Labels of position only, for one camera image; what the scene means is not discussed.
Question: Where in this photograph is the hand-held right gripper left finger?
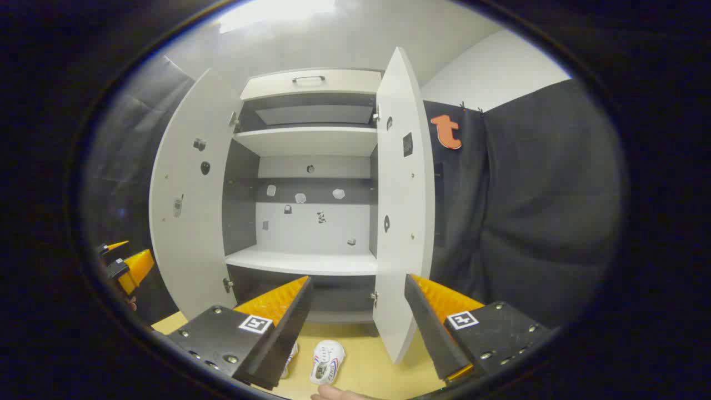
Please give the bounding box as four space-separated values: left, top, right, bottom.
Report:
166 275 313 391

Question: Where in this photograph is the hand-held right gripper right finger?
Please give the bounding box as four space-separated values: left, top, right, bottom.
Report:
404 273 552 385

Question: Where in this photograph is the white shoe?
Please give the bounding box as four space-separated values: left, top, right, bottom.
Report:
279 342 299 380
309 339 346 386

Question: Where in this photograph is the white cabinet door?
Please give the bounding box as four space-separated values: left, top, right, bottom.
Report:
372 47 435 364
149 68 243 322

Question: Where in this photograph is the white grey shoe cabinet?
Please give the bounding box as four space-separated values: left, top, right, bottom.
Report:
222 68 385 324

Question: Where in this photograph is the black backdrop cloth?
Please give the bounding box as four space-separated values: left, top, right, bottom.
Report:
422 78 631 328
83 56 195 326

